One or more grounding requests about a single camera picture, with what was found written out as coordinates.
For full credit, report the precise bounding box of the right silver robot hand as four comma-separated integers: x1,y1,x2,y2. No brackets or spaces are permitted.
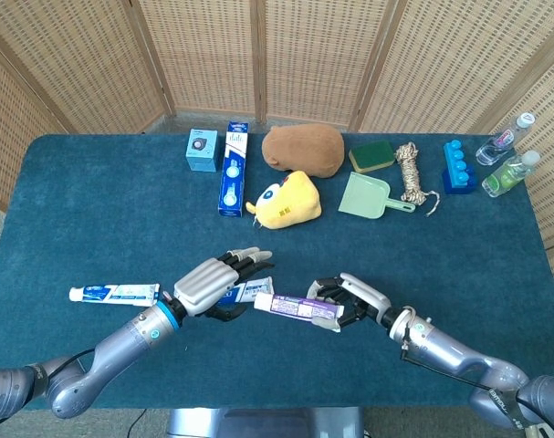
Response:
307,272,392,333

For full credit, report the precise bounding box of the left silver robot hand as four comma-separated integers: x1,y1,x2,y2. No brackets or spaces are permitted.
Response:
172,246,277,322

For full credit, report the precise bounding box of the purple toothpaste tube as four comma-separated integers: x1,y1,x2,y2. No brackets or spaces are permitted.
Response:
253,292,346,323

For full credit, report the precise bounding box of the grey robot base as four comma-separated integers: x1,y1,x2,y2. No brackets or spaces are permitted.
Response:
166,406,365,438

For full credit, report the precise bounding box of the blue Crest toothpaste tube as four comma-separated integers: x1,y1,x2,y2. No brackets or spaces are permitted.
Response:
214,276,277,306

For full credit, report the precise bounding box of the white light-blue toothpaste tube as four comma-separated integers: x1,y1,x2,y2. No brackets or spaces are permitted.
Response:
68,283,162,308

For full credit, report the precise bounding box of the green plastic dustpan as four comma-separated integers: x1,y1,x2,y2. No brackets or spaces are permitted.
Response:
338,172,416,221

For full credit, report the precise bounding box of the tall blue toothbrush box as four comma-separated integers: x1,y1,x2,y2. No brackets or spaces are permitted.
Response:
217,120,250,218

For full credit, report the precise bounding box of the yellow plush toy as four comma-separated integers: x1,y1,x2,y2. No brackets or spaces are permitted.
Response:
245,170,323,230

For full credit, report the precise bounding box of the small light-blue carton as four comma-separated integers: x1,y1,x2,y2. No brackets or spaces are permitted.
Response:
185,128,220,173

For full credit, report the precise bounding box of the green yellow sponge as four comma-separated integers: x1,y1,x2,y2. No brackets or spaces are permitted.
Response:
348,140,396,174

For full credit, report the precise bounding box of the blue toy building block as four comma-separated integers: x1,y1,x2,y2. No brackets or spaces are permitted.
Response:
442,140,478,195

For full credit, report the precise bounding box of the brown plush toy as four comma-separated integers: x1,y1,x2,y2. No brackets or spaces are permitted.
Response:
261,122,346,178

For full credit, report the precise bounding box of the green liquid bottle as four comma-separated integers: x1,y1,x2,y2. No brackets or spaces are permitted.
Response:
481,150,541,198

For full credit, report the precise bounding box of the clear water bottle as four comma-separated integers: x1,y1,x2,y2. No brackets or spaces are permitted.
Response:
475,112,537,167

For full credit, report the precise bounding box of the woven bamboo folding screen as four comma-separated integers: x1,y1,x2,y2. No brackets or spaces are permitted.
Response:
0,0,554,320

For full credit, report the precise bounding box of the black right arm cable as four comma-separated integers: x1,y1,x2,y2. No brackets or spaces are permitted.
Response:
398,337,554,438

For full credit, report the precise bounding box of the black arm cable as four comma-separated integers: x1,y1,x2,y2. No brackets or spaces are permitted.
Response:
0,348,96,433
398,337,554,438

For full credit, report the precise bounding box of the beige rope bundle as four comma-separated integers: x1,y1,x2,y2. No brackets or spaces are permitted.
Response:
394,141,441,217

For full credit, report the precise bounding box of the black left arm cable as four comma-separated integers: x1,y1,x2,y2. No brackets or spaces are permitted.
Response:
0,348,96,433

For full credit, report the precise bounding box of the black floor cable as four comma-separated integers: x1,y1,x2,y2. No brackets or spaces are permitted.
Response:
128,408,148,438

